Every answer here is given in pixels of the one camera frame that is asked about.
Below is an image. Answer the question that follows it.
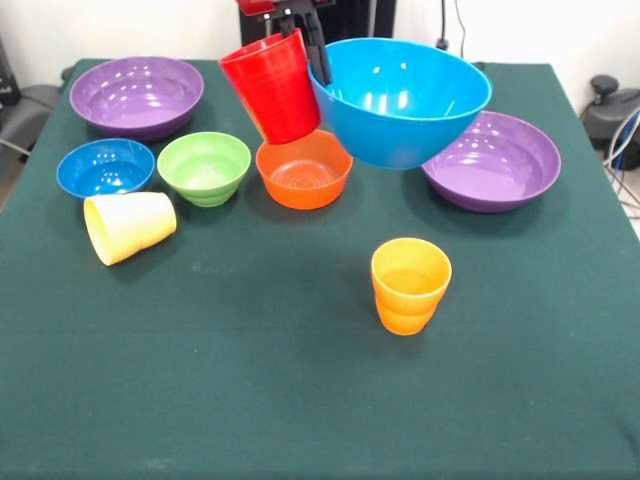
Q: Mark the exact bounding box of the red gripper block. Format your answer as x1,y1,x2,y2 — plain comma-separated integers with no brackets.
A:
234,0,337,84

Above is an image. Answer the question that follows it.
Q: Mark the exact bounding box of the red plastic cup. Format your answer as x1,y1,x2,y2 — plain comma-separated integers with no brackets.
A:
218,28,322,146

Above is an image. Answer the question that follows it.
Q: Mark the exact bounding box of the large light blue bowl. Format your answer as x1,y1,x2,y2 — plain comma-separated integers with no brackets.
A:
306,37,494,171

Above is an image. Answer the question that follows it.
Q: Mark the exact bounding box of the purple plastic bowl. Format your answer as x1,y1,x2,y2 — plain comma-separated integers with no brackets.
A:
421,110,563,215
68,55,206,144

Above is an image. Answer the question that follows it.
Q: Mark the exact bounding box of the yellow plastic cup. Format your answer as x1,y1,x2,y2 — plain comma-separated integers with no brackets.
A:
82,191,178,267

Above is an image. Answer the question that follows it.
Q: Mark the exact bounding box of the orange plastic cup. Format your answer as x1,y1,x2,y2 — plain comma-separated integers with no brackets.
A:
370,237,454,337

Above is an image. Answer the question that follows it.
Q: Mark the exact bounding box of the orange-red plastic bowl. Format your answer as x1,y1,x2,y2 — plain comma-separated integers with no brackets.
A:
255,128,355,211

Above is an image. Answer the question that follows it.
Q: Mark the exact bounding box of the green plastic bowl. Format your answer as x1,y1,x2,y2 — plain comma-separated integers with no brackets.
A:
156,131,253,208

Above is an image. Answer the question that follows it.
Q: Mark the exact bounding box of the dark blue plastic bowl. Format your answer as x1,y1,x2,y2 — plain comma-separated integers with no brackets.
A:
55,138,157,201

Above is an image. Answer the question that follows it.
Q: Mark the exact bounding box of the black office chair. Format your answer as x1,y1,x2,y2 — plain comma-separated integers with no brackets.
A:
0,34,74,151

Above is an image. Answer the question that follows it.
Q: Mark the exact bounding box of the dark green tablecloth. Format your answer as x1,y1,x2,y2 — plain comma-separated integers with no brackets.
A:
0,58,640,480

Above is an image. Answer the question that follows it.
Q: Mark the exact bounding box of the black hanging cable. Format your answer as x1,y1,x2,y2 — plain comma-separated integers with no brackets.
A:
433,0,450,51

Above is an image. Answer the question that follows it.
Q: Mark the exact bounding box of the tangle of floor cables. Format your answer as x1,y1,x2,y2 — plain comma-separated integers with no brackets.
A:
602,107,640,211

